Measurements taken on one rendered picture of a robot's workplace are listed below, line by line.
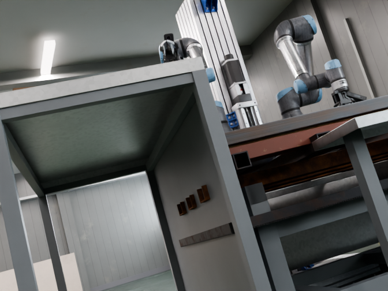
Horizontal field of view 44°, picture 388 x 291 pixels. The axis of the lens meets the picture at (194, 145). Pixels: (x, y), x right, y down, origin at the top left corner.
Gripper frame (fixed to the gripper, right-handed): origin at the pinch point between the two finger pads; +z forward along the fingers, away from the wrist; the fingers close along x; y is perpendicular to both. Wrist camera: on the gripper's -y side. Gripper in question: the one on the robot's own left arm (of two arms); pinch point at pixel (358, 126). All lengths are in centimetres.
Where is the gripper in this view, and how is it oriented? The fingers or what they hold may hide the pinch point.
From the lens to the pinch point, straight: 247.4
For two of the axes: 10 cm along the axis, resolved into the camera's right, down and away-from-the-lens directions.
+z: 2.7, 9.4, -1.9
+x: 2.0, -2.5, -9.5
